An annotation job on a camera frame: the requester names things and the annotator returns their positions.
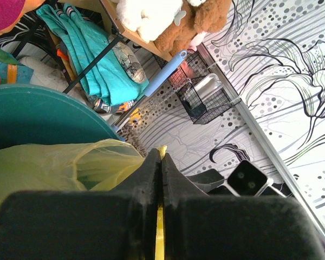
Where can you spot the teal folded cloth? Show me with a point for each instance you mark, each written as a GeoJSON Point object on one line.
{"type": "Point", "coordinates": [85, 41]}

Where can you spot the magenta cloth hat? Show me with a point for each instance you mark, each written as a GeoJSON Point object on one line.
{"type": "Point", "coordinates": [9, 12]}

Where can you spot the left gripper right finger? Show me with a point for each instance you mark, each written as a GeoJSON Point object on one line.
{"type": "Point", "coordinates": [200, 226]}

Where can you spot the black wire basket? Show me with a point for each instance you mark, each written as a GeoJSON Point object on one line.
{"type": "Point", "coordinates": [219, 105]}

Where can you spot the teal plastic trash bin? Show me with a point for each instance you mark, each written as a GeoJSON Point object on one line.
{"type": "Point", "coordinates": [31, 114]}

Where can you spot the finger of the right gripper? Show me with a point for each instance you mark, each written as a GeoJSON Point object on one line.
{"type": "Point", "coordinates": [211, 182]}

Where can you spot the bristle broom with handle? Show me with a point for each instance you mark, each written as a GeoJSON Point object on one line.
{"type": "Point", "coordinates": [129, 134]}

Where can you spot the light blue floor squeegee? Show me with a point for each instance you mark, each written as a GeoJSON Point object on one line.
{"type": "Point", "coordinates": [152, 87]}

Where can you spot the white sneakers pair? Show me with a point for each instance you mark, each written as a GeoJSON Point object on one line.
{"type": "Point", "coordinates": [52, 78]}

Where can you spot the yellow translucent trash bag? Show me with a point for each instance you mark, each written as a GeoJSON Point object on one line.
{"type": "Point", "coordinates": [98, 167]}

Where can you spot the brown teddy bear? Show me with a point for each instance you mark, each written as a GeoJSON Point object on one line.
{"type": "Point", "coordinates": [201, 17]}

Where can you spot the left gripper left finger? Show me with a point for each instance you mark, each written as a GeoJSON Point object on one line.
{"type": "Point", "coordinates": [117, 224]}

